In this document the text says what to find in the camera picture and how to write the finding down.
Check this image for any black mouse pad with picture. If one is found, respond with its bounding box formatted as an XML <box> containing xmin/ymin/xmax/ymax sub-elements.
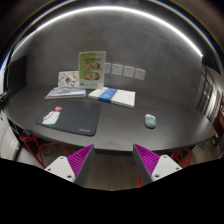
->
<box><xmin>36</xmin><ymin>100</ymin><xmax>101</xmax><ymax>136</ymax></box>

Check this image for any red chair left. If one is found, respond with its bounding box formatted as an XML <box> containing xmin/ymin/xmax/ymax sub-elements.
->
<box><xmin>19</xmin><ymin>130</ymin><xmax>73</xmax><ymax>169</ymax></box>

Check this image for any curved ceiling light strip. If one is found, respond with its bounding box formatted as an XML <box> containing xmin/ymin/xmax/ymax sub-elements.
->
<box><xmin>12</xmin><ymin>5</ymin><xmax>204</xmax><ymax>58</ymax></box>

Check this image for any white wall socket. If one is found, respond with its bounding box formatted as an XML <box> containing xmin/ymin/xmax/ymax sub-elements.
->
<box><xmin>134</xmin><ymin>69</ymin><xmax>146</xmax><ymax>80</ymax></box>
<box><xmin>123</xmin><ymin>66</ymin><xmax>135</xmax><ymax>78</ymax></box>
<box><xmin>111</xmin><ymin>64</ymin><xmax>123</xmax><ymax>75</ymax></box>
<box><xmin>104</xmin><ymin>62</ymin><xmax>111</xmax><ymax>74</ymax></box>

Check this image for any pale green computer mouse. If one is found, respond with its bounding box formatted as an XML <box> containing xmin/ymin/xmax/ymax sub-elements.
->
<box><xmin>144</xmin><ymin>114</ymin><xmax>156</xmax><ymax>128</ymax></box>

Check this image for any white book with blue band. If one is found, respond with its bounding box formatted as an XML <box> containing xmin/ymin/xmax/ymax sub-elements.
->
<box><xmin>88</xmin><ymin>87</ymin><xmax>135</xmax><ymax>108</ymax></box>

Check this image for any grey magazine lying flat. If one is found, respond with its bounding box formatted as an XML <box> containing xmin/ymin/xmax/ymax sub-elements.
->
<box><xmin>45</xmin><ymin>87</ymin><xmax>86</xmax><ymax>100</ymax></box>

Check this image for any small colourful picture card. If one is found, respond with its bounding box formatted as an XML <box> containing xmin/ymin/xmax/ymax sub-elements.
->
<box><xmin>58</xmin><ymin>71</ymin><xmax>79</xmax><ymax>87</ymax></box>

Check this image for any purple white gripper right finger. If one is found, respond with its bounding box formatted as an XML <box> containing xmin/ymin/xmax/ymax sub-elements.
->
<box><xmin>133</xmin><ymin>144</ymin><xmax>181</xmax><ymax>186</ymax></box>

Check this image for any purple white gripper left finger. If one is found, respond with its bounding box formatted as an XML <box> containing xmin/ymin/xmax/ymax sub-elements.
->
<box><xmin>45</xmin><ymin>145</ymin><xmax>95</xmax><ymax>186</ymax></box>

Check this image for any green upright menu card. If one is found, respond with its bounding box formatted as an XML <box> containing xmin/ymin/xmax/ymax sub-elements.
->
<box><xmin>78</xmin><ymin>51</ymin><xmax>106</xmax><ymax>89</ymax></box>

